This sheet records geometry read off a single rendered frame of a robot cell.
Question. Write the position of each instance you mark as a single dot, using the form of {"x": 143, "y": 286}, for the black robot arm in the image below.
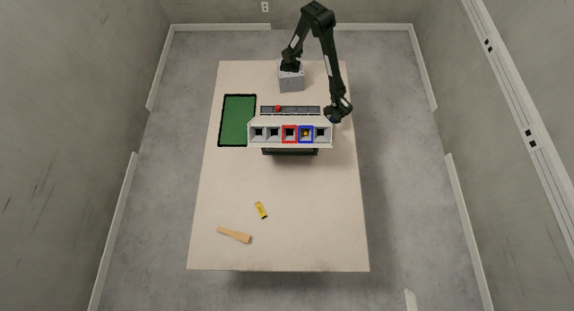
{"x": 317, "y": 20}

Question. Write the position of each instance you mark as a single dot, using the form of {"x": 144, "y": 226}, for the yellow pocket level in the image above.
{"x": 260, "y": 210}

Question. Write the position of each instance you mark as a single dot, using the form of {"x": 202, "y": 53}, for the green tray with black rim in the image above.
{"x": 237, "y": 111}

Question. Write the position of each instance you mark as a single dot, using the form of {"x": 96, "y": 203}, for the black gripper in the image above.
{"x": 326, "y": 112}

